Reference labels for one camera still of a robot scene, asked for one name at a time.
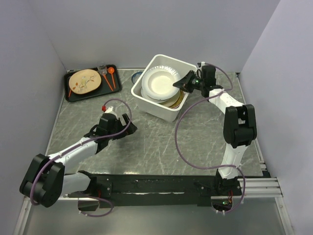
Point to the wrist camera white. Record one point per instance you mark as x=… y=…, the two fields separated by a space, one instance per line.
x=109 y=110
x=201 y=64

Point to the small clear glass cup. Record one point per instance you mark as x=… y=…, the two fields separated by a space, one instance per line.
x=102 y=70

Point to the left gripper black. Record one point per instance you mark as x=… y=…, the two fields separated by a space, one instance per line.
x=126 y=119

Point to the white plate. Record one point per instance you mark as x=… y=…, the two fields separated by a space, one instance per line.
x=145 y=96
x=157 y=82

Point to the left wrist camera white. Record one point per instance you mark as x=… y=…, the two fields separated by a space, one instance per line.
x=109 y=110

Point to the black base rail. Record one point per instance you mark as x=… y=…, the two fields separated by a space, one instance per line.
x=160 y=190

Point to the small blue patterned dish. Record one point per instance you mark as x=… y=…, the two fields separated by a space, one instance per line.
x=136 y=76

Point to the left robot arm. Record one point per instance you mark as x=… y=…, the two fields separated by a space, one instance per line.
x=47 y=178

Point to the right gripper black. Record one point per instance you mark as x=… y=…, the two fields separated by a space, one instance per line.
x=184 y=83

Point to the black serving tray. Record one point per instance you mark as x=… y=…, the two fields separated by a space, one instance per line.
x=103 y=89

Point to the orange chopstick-like stick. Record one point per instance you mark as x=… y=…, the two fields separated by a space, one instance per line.
x=109 y=85

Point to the orange spoon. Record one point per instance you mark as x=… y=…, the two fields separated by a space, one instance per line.
x=111 y=71

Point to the cream plate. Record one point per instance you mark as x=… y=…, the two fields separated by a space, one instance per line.
x=171 y=101

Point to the beige bird plate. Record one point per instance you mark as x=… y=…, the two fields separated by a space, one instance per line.
x=84 y=81

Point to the aluminium frame rail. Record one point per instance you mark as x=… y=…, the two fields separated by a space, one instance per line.
x=255 y=188

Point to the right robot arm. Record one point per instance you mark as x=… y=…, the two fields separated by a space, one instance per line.
x=239 y=123

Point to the woven bamboo mat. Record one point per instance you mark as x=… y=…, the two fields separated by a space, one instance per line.
x=179 y=100

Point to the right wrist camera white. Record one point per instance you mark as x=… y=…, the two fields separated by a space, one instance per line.
x=201 y=64

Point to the white plastic bin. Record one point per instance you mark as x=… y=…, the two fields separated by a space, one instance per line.
x=155 y=109

